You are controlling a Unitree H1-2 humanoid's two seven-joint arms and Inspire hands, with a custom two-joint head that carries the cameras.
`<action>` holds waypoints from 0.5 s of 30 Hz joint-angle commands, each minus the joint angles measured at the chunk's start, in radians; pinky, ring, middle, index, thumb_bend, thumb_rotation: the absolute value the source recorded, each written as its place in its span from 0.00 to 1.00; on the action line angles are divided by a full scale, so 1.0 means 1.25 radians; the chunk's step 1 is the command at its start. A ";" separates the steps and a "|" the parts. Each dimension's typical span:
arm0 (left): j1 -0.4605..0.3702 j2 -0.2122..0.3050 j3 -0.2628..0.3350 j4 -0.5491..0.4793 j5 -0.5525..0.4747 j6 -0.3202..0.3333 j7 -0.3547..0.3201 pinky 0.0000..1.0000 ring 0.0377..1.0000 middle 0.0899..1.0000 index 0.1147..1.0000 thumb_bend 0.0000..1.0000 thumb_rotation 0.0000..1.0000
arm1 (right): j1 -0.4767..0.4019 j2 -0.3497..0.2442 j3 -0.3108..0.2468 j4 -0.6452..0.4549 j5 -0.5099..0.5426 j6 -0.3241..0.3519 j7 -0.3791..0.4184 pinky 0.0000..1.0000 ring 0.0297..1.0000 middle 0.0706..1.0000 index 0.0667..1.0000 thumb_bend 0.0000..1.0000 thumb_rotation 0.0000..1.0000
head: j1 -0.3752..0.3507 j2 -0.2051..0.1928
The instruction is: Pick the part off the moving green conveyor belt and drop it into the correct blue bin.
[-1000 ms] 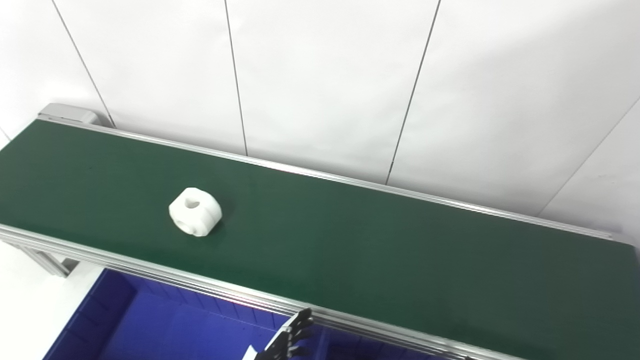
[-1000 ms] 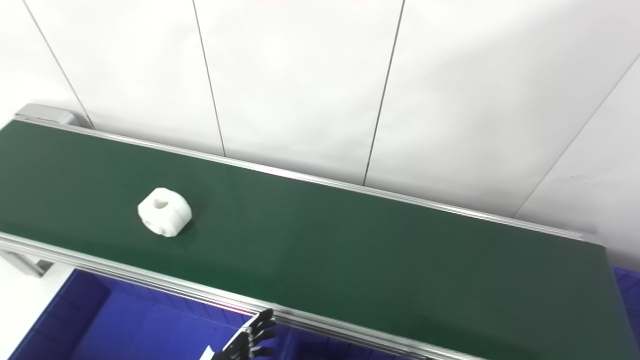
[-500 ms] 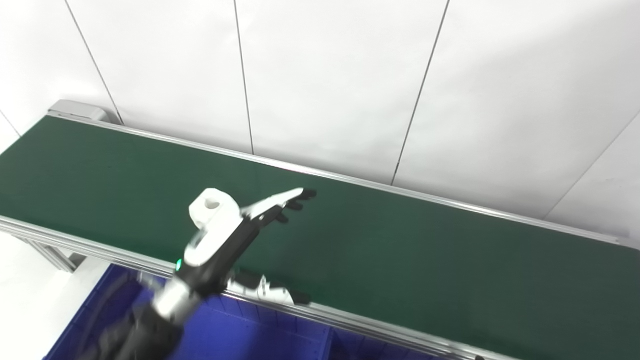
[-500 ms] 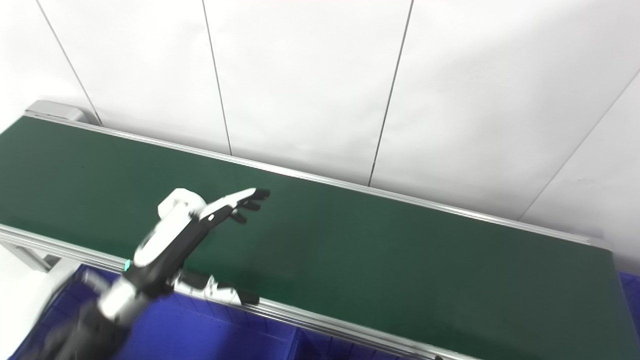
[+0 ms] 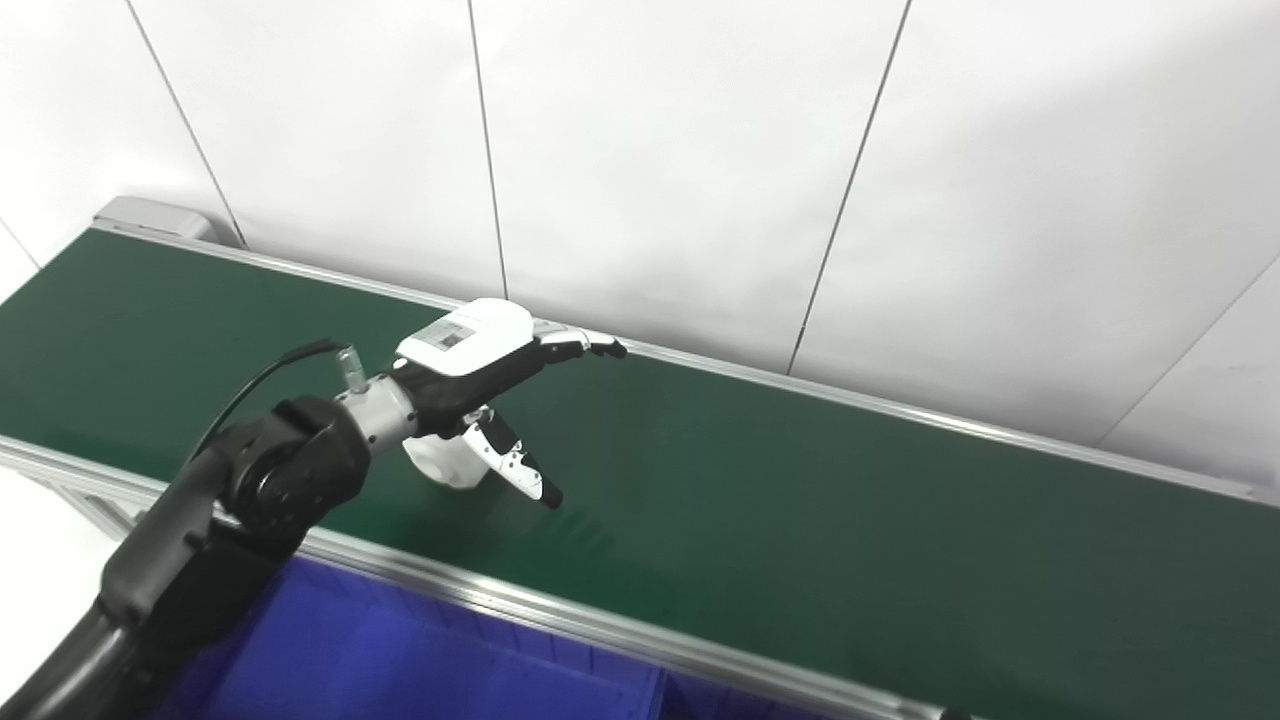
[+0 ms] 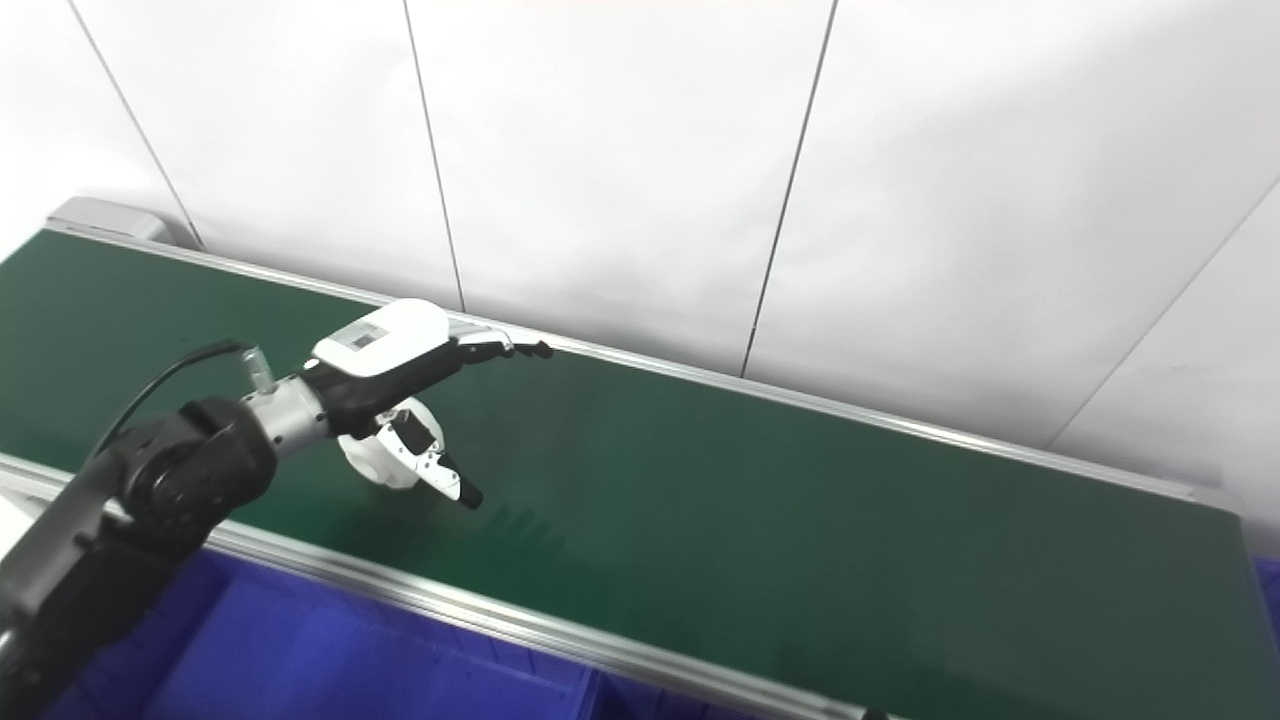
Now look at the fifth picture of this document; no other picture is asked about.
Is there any green conveyor belt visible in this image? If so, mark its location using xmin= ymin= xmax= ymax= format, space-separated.
xmin=0 ymin=225 xmax=1280 ymax=720
xmin=0 ymin=228 xmax=1280 ymax=720

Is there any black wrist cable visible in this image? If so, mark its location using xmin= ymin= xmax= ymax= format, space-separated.
xmin=185 ymin=340 xmax=367 ymax=471

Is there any grey conveyor end cover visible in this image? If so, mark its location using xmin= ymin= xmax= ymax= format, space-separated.
xmin=92 ymin=196 xmax=216 ymax=244

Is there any blue plastic bin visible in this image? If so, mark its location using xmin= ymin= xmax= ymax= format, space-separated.
xmin=150 ymin=555 xmax=669 ymax=720
xmin=660 ymin=668 xmax=851 ymax=720

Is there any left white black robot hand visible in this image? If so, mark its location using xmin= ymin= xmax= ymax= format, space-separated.
xmin=390 ymin=298 xmax=628 ymax=509

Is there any white round plastic part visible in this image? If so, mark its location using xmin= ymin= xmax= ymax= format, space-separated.
xmin=402 ymin=428 xmax=493 ymax=491

